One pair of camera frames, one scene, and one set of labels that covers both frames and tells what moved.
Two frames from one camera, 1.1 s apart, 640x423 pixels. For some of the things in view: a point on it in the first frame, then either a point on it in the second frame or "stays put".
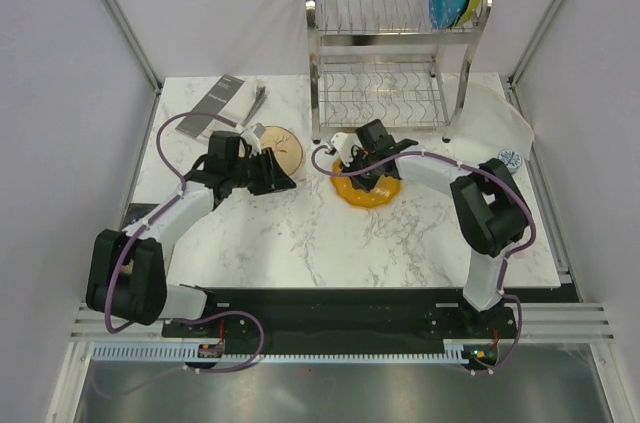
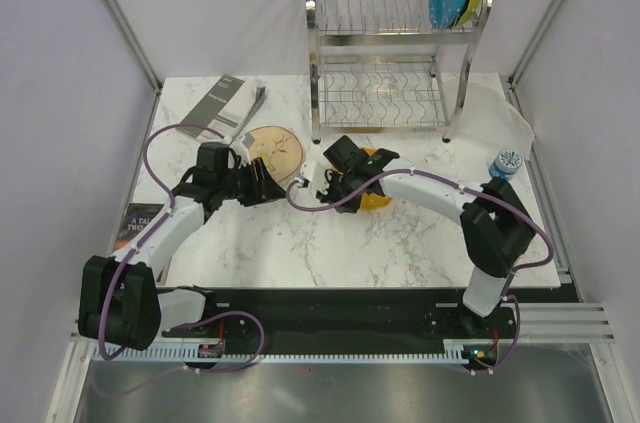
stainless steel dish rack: [372, 56] stays put
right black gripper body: [361, 159] -> [338, 184]
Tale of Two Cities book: [137, 211] stays put
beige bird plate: [285, 145] stays put
